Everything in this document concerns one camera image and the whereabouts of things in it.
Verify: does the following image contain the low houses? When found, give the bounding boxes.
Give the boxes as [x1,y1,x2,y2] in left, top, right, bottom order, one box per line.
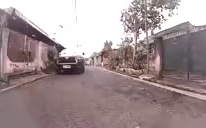
[89,49,120,68]

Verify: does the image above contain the row of bushes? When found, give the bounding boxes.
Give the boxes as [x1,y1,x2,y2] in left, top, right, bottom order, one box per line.
[100,39,155,77]

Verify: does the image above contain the black car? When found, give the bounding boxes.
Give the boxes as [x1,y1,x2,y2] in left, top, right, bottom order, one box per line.
[54,48,86,75]

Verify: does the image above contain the grey asphalt road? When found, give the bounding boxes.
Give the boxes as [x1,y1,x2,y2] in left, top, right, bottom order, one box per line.
[0,65,206,128]

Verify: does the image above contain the tall thin trees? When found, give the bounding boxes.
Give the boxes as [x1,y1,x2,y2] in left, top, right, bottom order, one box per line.
[120,0,181,72]

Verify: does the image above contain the concrete kerb strip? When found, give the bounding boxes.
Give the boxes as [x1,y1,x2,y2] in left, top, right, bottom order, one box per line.
[94,65,206,104]

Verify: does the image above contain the concrete pavement strip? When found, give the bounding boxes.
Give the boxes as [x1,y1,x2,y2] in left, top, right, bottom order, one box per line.
[0,72,55,98]

